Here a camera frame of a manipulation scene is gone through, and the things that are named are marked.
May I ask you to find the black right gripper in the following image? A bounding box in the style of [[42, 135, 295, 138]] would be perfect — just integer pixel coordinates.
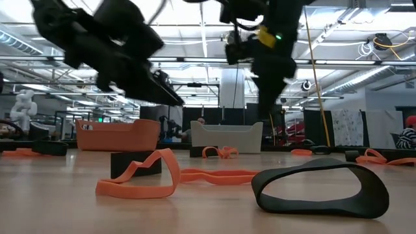
[[252, 27, 298, 120]]

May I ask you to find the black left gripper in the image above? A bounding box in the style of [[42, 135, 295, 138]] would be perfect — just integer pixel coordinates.
[[64, 22, 185, 107]]

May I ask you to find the black partition panel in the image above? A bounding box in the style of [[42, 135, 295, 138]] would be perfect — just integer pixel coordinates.
[[139, 105, 178, 141], [181, 107, 245, 126], [304, 109, 333, 147], [246, 103, 287, 146]]

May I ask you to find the white square column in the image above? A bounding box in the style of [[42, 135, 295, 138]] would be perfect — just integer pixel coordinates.
[[220, 68, 245, 109]]

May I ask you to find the red background object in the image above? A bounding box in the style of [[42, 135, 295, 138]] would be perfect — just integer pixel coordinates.
[[285, 122, 306, 144]]

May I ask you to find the orange plastic basket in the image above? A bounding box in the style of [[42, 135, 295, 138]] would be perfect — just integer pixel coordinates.
[[75, 118, 162, 152]]

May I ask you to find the person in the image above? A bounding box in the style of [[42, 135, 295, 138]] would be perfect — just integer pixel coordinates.
[[181, 116, 207, 144], [395, 115, 416, 150]]

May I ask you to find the white plastic basket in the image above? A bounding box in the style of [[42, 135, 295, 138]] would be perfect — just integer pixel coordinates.
[[190, 120, 264, 154]]

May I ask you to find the patterned white cloth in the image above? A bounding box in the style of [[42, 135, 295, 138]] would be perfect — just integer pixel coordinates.
[[331, 109, 364, 147]]

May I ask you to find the plain white cloth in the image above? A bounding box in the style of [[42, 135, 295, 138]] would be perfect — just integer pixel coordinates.
[[365, 109, 404, 149]]

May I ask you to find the black round bin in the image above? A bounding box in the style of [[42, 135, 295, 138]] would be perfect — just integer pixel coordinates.
[[28, 122, 50, 141]]

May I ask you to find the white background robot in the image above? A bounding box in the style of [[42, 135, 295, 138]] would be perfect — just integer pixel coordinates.
[[9, 89, 38, 131]]

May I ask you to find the orange hanging cable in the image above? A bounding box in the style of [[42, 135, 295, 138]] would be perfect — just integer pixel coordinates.
[[268, 112, 276, 146]]

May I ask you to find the black tubular stand frame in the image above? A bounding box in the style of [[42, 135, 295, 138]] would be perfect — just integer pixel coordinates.
[[172, 82, 221, 131]]

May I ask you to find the yellow hanging cable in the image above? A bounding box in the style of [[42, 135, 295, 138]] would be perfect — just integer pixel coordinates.
[[304, 8, 332, 148]]

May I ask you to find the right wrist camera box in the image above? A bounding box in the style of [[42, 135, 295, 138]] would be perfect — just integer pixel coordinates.
[[225, 41, 253, 66]]

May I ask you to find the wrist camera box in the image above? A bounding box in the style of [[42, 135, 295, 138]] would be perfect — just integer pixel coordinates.
[[225, 41, 253, 66], [94, 0, 165, 62]]

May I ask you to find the black aluminium table frame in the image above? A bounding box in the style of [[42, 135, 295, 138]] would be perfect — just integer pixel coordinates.
[[0, 138, 416, 161]]

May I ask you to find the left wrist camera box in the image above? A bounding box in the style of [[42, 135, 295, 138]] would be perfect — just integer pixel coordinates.
[[94, 0, 165, 62]]

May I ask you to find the black background table frame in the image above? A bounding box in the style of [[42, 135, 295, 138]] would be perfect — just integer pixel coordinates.
[[54, 110, 95, 140]]

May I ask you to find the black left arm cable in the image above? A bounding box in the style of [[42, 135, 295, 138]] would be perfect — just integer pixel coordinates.
[[146, 0, 170, 25]]

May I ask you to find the black ceiling cable reel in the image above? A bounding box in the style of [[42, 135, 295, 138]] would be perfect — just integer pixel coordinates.
[[372, 32, 393, 51]]

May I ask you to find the black curved hose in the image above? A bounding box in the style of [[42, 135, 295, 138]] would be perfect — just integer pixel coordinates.
[[0, 119, 24, 136]]

